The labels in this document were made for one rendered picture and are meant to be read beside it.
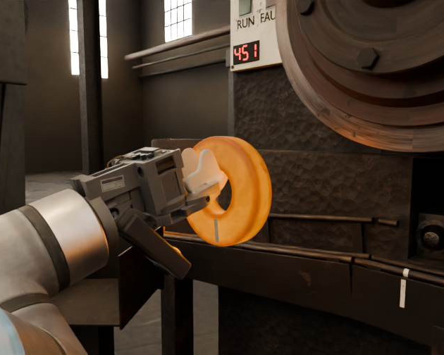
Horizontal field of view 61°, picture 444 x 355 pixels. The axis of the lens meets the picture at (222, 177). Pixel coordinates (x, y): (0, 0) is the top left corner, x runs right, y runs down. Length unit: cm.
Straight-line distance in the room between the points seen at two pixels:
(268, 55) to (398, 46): 43
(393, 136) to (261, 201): 21
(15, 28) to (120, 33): 922
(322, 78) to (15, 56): 257
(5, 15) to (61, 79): 812
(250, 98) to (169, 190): 52
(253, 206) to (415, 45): 26
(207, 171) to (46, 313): 25
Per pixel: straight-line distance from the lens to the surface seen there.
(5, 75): 294
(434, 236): 69
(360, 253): 69
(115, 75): 1181
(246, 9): 94
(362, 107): 58
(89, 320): 68
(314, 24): 56
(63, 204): 38
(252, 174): 47
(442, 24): 49
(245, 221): 49
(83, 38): 745
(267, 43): 88
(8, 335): 20
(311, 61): 63
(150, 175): 41
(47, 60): 1103
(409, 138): 57
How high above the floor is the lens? 90
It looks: 6 degrees down
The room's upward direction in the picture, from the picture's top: straight up
